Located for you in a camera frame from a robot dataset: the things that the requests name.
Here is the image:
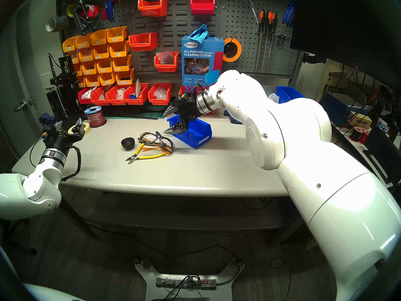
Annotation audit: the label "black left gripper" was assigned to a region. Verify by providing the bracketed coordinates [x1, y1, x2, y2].
[45, 118, 86, 150]

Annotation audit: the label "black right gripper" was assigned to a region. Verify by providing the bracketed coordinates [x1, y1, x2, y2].
[162, 98, 201, 135]

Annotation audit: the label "dark green handled pliers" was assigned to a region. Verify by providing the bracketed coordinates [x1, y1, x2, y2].
[137, 131, 168, 147]

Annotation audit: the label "clear safety glasses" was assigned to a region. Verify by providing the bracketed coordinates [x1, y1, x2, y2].
[138, 132, 175, 154]

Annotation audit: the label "blue labelled storage bin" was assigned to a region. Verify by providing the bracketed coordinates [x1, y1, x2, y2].
[166, 115, 212, 149]

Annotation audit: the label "yellow handled pliers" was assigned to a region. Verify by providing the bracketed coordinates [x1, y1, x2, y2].
[126, 143, 167, 165]

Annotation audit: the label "blue cleaning cloths box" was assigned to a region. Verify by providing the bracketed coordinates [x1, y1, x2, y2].
[181, 35, 225, 93]

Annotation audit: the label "small cardboard box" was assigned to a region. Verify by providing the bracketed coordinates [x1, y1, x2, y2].
[348, 113, 373, 130]

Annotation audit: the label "beige masking tape roll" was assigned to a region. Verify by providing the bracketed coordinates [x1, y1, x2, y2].
[68, 122, 91, 136]

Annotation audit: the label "black bit holder tower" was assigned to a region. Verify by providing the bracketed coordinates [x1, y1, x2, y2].
[58, 89, 74, 116]

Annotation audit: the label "blue bench vise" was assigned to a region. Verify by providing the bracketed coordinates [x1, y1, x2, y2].
[39, 113, 58, 128]

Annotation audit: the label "green cutting mat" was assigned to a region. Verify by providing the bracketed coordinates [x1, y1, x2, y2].
[103, 111, 167, 119]

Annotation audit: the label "black metal press stand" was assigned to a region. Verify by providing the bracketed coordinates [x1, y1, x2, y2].
[49, 55, 79, 116]

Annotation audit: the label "red louvre bin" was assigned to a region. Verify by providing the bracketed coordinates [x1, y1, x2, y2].
[128, 32, 159, 52]
[138, 0, 168, 17]
[154, 52, 180, 72]

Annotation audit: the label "orange bin labelled M2.5-5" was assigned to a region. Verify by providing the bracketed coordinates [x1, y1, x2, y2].
[99, 72, 117, 86]

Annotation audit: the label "orange bin labelled M3-12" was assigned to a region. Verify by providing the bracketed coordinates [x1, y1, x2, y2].
[81, 61, 98, 76]

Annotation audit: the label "black soldering iron pen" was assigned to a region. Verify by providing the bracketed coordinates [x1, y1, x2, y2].
[48, 53, 61, 78]

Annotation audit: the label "orange bin labelled M4-0.7 HEX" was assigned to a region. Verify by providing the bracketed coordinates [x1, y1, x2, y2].
[115, 68, 135, 85]

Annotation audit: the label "orange bin labelled M3-8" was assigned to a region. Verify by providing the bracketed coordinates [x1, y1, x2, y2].
[96, 58, 114, 73]

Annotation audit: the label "orange bin labelled M3-6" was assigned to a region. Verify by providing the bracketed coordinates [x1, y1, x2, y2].
[112, 55, 133, 72]

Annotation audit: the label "orange bin labelled M4-6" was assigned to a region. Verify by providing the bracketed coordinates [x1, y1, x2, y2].
[93, 45, 112, 60]

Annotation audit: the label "orange bin labelled M3X5X4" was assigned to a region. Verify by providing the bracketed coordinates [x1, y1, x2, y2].
[62, 36, 79, 52]

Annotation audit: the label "orange bin labelled M3X8 BAD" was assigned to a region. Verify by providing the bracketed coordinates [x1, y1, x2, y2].
[75, 34, 94, 49]

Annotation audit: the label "orange bin labelled M3-4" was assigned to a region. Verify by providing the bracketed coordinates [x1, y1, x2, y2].
[109, 41, 130, 58]

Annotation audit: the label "blue microfibre cloth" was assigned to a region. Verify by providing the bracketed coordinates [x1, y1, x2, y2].
[190, 24, 210, 44]

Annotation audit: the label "dark grey tool panel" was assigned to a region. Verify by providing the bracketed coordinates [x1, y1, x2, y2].
[58, 0, 304, 84]

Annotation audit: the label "orange tape roll on pegboard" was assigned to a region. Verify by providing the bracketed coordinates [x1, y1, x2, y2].
[223, 38, 242, 63]

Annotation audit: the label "dark grey C-clamp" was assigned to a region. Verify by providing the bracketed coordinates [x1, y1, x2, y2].
[86, 17, 102, 33]
[73, 0, 94, 34]

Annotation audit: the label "orange bin labelled M3X6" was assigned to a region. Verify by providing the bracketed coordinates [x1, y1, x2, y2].
[106, 26, 128, 43]

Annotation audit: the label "red white tape roll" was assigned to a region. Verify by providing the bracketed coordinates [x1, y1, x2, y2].
[80, 5, 102, 18]

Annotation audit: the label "crimson louvre bin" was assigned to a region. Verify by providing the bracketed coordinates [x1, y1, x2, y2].
[190, 0, 216, 15]

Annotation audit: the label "orange black screwdriver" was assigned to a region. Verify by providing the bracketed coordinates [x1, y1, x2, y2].
[263, 11, 273, 72]
[266, 12, 279, 72]
[254, 9, 266, 72]

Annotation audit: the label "blue spring clamps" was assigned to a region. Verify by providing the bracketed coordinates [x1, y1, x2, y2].
[281, 0, 296, 27]

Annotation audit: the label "black power strip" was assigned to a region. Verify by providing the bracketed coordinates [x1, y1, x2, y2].
[156, 277, 217, 291]

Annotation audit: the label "dark blue case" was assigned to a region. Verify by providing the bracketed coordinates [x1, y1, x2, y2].
[323, 92, 353, 127]

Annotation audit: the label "white robot torso shell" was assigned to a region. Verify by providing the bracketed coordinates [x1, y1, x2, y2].
[19, 282, 86, 301]

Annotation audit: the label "black monitor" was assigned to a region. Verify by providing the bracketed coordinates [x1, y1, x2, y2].
[290, 0, 401, 91]

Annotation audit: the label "black flat device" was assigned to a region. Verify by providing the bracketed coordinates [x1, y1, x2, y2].
[363, 128, 401, 186]

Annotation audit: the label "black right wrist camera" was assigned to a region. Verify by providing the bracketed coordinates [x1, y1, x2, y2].
[178, 92, 195, 107]

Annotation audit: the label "red wire spool blue label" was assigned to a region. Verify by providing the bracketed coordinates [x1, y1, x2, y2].
[85, 106, 107, 128]

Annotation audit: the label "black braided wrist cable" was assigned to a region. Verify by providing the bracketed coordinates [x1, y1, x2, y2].
[192, 80, 210, 96]
[61, 145, 83, 182]

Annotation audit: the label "silver door handle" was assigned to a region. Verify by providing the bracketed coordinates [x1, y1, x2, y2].
[14, 98, 35, 113]

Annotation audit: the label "silver duct tape roll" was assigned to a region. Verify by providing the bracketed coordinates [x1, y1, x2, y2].
[45, 16, 69, 33]

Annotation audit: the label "black floor power cable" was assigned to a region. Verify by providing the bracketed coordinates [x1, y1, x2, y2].
[85, 224, 245, 287]

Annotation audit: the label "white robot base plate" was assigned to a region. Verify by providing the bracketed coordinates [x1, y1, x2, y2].
[134, 256, 245, 301]

